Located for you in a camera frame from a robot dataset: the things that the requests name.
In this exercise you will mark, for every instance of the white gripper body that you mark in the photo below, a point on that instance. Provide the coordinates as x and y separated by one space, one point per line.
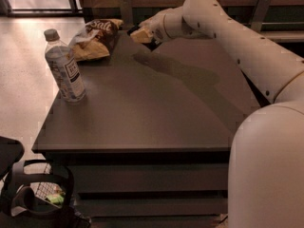
156 27

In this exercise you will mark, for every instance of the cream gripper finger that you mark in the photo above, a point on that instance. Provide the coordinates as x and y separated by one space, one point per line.
156 20
141 35

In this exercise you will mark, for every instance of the dark blue rxbar wrapper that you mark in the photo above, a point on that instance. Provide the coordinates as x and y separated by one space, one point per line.
133 29

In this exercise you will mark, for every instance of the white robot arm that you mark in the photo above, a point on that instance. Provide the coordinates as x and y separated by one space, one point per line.
266 166

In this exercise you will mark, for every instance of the brown salt chip bag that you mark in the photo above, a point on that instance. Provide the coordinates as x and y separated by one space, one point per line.
96 40

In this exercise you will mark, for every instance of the clear plastic water bottle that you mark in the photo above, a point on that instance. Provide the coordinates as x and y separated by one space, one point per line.
64 68

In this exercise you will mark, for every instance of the grey drawer cabinet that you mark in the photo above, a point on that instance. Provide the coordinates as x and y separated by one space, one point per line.
149 144

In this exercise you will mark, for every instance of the black chair edge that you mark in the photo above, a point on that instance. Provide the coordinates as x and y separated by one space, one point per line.
11 151

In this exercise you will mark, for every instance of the metal rail with brackets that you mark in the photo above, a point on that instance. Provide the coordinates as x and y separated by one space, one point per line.
261 14

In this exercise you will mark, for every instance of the black wire basket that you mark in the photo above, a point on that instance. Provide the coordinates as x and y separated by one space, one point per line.
38 194

